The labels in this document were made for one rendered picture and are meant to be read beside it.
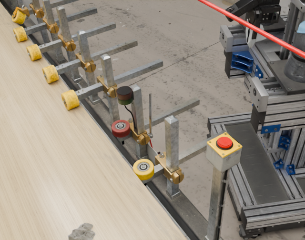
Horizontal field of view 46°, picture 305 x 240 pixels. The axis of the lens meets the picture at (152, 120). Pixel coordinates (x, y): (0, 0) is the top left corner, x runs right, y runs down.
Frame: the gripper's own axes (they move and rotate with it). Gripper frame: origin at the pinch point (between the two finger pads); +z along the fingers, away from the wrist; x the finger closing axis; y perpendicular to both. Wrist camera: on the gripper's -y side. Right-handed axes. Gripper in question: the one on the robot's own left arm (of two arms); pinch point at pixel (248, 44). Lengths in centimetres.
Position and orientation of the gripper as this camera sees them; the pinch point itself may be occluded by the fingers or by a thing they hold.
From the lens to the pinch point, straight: 127.1
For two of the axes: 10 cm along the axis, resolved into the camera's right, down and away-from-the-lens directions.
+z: 0.5, 7.4, 6.7
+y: 9.9, -1.3, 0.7
